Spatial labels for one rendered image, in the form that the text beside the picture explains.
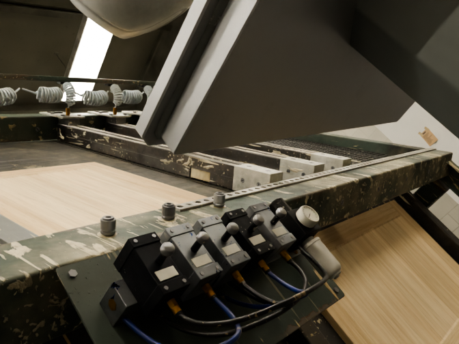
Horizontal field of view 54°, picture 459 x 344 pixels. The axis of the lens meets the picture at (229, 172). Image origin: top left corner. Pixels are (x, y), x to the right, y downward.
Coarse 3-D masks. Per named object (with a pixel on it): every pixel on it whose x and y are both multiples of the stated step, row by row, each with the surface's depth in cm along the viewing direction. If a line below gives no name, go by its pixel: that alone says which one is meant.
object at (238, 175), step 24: (72, 96) 184; (72, 120) 181; (72, 144) 179; (96, 144) 168; (120, 144) 158; (144, 144) 150; (168, 168) 143; (216, 168) 130; (240, 168) 124; (264, 168) 125
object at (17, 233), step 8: (0, 216) 80; (0, 224) 76; (8, 224) 77; (16, 224) 77; (0, 232) 73; (8, 232) 73; (16, 232) 73; (24, 232) 74; (32, 232) 74; (0, 240) 71; (8, 240) 70; (16, 240) 70
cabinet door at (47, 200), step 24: (48, 168) 129; (72, 168) 131; (96, 168) 133; (0, 192) 103; (24, 192) 104; (48, 192) 105; (72, 192) 107; (96, 192) 108; (120, 192) 110; (144, 192) 112; (168, 192) 112; (192, 192) 114; (24, 216) 87; (48, 216) 89; (72, 216) 90; (96, 216) 91; (120, 216) 92
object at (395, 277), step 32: (352, 224) 162; (384, 224) 175; (416, 224) 190; (352, 256) 147; (384, 256) 158; (416, 256) 170; (448, 256) 183; (352, 288) 134; (384, 288) 143; (416, 288) 153; (448, 288) 164; (352, 320) 123; (384, 320) 131; (416, 320) 139; (448, 320) 148
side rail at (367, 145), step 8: (304, 136) 248; (312, 136) 245; (320, 136) 241; (328, 136) 239; (336, 136) 236; (344, 136) 238; (336, 144) 236; (344, 144) 233; (352, 144) 230; (360, 144) 227; (368, 144) 225; (376, 144) 222; (384, 144) 219; (392, 144) 219; (400, 144) 221; (376, 152) 222; (384, 152) 220; (392, 152) 217; (400, 152) 215
